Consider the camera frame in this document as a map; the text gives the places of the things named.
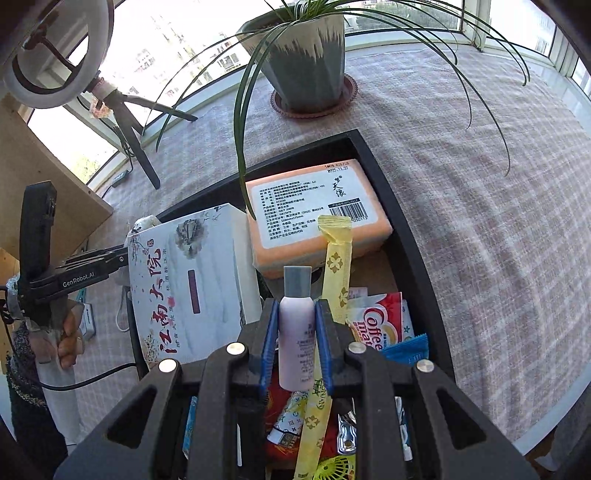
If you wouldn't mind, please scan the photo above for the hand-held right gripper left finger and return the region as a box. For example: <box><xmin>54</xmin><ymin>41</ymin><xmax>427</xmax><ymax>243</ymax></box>
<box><xmin>60</xmin><ymin>298</ymin><xmax>280</xmax><ymax>480</ymax></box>

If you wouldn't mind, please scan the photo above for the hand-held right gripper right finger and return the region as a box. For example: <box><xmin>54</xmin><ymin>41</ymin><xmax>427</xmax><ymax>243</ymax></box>
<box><xmin>315</xmin><ymin>298</ymin><xmax>539</xmax><ymax>480</ymax></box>

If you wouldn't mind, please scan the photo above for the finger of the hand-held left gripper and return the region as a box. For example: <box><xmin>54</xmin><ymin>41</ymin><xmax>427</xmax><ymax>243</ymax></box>
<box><xmin>98</xmin><ymin>257</ymin><xmax>132</xmax><ymax>281</ymax></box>
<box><xmin>55</xmin><ymin>246</ymin><xmax>131</xmax><ymax>269</ymax></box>

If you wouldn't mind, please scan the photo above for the pink bottle with grey cap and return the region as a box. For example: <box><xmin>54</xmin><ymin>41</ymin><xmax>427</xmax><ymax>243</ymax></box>
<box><xmin>277</xmin><ymin>265</ymin><xmax>319</xmax><ymax>391</ymax></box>

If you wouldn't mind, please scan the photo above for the white printed tissue box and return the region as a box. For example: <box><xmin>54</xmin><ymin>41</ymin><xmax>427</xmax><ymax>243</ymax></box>
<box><xmin>127</xmin><ymin>203</ymin><xmax>263</xmax><ymax>367</ymax></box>

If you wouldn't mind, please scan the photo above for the black tray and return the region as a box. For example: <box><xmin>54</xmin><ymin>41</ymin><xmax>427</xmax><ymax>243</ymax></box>
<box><xmin>127</xmin><ymin>129</ymin><xmax>458</xmax><ymax>480</ymax></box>

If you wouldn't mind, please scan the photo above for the person's left forearm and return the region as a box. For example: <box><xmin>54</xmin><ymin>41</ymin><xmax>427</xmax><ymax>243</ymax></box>
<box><xmin>4</xmin><ymin>323</ymin><xmax>70</xmax><ymax>467</ymax></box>

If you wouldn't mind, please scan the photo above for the pink plaid desktop cloth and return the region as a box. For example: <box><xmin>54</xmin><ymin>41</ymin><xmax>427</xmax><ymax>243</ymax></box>
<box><xmin>74</xmin><ymin>44</ymin><xmax>591</xmax><ymax>453</ymax></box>

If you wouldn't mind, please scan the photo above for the person's left hand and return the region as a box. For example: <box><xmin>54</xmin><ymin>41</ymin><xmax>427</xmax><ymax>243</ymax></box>
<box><xmin>56</xmin><ymin>308</ymin><xmax>88</xmax><ymax>370</ymax></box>

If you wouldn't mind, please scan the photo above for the wooden board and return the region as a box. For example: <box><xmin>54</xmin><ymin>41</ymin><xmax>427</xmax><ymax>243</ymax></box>
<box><xmin>0</xmin><ymin>95</ymin><xmax>114</xmax><ymax>259</ymax></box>

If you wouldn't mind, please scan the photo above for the red and white creamer sachet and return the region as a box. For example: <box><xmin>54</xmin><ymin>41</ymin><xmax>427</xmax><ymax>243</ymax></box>
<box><xmin>346</xmin><ymin>292</ymin><xmax>415</xmax><ymax>354</ymax></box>

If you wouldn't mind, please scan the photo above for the red pouch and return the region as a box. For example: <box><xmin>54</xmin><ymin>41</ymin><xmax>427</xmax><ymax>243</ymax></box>
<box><xmin>265</xmin><ymin>374</ymin><xmax>356</xmax><ymax>462</ymax></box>

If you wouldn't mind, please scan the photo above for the brown patterned tube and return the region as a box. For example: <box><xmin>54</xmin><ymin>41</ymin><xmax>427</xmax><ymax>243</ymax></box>
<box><xmin>268</xmin><ymin>390</ymin><xmax>308</xmax><ymax>446</ymax></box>

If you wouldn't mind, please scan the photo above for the long yellow sachet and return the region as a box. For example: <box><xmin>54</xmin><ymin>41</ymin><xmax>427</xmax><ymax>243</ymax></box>
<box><xmin>293</xmin><ymin>215</ymin><xmax>352</xmax><ymax>480</ymax></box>

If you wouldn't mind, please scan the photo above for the small blue sachet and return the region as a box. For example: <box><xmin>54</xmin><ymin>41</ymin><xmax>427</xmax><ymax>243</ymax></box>
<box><xmin>381</xmin><ymin>335</ymin><xmax>430</xmax><ymax>365</ymax></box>

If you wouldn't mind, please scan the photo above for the metal nail clipper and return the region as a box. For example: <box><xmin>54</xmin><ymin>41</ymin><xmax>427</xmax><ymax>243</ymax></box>
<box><xmin>337</xmin><ymin>413</ymin><xmax>358</xmax><ymax>455</ymax></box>

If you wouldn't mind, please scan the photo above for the yellow-green hand fan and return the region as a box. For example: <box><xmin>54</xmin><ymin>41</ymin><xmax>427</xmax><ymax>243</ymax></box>
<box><xmin>314</xmin><ymin>455</ymin><xmax>358</xmax><ymax>480</ymax></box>

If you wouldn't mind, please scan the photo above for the black tripod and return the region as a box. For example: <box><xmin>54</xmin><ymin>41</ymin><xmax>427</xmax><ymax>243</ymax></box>
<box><xmin>78</xmin><ymin>78</ymin><xmax>199</xmax><ymax>190</ymax></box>

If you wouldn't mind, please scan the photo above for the pink patterned tag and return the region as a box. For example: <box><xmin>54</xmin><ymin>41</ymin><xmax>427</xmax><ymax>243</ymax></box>
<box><xmin>90</xmin><ymin>80</ymin><xmax>114</xmax><ymax>118</ymax></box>

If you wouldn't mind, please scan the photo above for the orange tissue pack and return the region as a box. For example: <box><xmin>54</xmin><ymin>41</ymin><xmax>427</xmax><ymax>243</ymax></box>
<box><xmin>245</xmin><ymin>159</ymin><xmax>393</xmax><ymax>280</ymax></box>

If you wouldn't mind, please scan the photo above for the green grass plant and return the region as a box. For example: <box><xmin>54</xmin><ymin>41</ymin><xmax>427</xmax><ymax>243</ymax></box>
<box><xmin>141</xmin><ymin>0</ymin><xmax>529</xmax><ymax>222</ymax></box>

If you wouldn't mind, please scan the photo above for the brown pot saucer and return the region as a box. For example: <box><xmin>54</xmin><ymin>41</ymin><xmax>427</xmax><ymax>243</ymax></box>
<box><xmin>270</xmin><ymin>74</ymin><xmax>358</xmax><ymax>118</ymax></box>

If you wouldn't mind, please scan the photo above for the grey and white plant pot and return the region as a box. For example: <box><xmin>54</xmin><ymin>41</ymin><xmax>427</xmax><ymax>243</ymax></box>
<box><xmin>236</xmin><ymin>0</ymin><xmax>347</xmax><ymax>114</ymax></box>

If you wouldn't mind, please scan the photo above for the black cable with inline controller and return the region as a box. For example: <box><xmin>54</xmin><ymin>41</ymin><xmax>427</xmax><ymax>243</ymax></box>
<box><xmin>85</xmin><ymin>124</ymin><xmax>139</xmax><ymax>204</ymax></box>

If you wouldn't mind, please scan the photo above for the thin black cable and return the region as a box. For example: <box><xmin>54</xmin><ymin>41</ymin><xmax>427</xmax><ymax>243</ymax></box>
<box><xmin>39</xmin><ymin>362</ymin><xmax>139</xmax><ymax>391</ymax></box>

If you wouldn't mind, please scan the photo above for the white ring light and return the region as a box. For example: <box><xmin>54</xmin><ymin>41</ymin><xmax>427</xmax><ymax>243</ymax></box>
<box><xmin>2</xmin><ymin>0</ymin><xmax>115</xmax><ymax>109</ymax></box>

